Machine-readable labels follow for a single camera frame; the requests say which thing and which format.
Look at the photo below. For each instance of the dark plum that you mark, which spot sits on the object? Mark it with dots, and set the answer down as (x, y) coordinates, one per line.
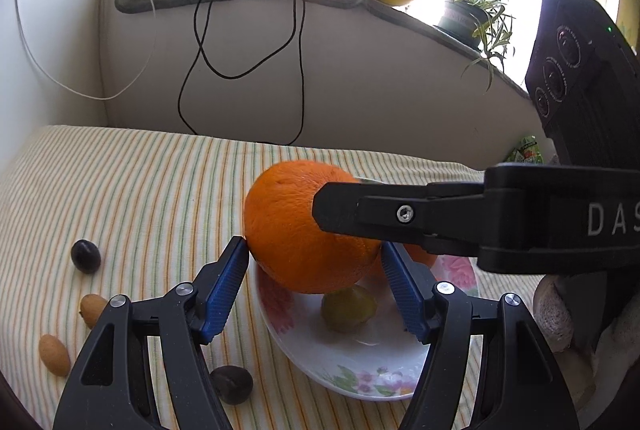
(86, 256)
(231, 385)

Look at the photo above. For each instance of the green plastic bag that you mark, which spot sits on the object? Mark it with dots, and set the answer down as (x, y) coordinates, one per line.
(525, 150)

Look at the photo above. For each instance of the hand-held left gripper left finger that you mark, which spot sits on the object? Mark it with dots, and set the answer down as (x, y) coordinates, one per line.
(225, 292)

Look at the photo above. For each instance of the striped blanket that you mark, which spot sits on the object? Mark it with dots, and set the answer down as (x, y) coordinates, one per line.
(150, 190)

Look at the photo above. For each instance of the person's right hand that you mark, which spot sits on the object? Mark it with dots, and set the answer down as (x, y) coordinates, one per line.
(555, 315)

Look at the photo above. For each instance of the small green fruit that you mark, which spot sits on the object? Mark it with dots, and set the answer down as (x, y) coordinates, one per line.
(347, 312)

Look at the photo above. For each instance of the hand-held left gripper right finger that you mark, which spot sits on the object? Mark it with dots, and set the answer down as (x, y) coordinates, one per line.
(405, 297)

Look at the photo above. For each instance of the large orange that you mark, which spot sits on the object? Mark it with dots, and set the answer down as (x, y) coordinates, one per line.
(280, 230)
(425, 258)

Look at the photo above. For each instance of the floral white plate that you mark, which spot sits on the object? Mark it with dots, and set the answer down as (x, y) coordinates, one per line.
(370, 360)

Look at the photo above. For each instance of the potted spider plant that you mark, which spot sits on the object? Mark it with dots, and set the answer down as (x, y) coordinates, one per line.
(460, 17)

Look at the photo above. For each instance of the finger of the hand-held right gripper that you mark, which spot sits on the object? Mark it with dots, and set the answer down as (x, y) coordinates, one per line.
(340, 210)

